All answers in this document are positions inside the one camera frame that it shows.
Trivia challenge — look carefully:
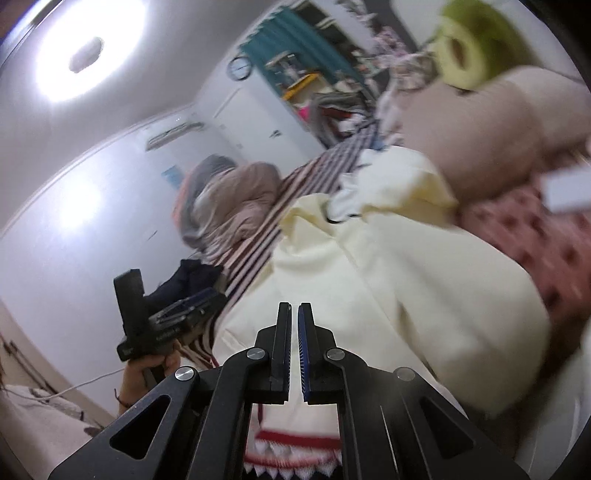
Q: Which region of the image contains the beige pillow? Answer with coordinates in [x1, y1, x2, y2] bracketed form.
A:
[399, 65, 591, 204]

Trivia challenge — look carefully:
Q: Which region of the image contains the cream knit sweater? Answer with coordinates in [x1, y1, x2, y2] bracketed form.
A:
[215, 147, 552, 480]

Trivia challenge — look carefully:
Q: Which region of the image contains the teal curtain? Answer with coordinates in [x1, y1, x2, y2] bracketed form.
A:
[239, 4, 324, 100]

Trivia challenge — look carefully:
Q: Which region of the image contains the green avocado plush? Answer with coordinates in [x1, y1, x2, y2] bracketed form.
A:
[431, 0, 520, 90]

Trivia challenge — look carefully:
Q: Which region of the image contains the white cable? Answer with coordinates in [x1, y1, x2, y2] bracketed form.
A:
[46, 367, 123, 398]

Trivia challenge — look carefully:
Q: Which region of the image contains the round wall clock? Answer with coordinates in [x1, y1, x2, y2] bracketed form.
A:
[228, 54, 253, 81]

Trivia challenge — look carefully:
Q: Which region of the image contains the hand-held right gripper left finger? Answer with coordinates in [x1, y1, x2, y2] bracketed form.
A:
[48, 302, 293, 480]

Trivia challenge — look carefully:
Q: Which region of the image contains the round ceiling lamp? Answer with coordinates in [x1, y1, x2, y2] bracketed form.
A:
[34, 0, 148, 104]

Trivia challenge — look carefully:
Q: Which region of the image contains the pile of clothes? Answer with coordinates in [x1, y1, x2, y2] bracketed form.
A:
[298, 85, 377, 148]

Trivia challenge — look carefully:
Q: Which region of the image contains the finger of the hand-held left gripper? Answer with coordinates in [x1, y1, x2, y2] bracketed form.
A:
[178, 287, 228, 324]

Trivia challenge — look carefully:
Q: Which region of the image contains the striped blanket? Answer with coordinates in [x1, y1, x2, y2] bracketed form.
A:
[182, 124, 384, 370]

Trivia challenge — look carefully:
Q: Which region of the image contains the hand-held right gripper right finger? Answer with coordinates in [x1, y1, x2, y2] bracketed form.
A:
[298, 302, 532, 480]

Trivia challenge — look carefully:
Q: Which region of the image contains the white air conditioner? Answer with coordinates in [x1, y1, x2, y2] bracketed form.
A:
[145, 119, 205, 151]

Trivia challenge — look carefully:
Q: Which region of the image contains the white box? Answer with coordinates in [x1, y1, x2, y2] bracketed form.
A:
[542, 167, 591, 214]

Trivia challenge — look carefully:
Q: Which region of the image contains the person's left hand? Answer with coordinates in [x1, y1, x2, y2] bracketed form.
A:
[116, 351, 182, 417]

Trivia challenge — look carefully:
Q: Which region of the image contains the floral cloth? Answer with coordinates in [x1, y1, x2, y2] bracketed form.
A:
[365, 28, 439, 93]

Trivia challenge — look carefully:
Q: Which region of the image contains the dark cloth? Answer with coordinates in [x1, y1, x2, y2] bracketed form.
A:
[145, 258, 225, 315]

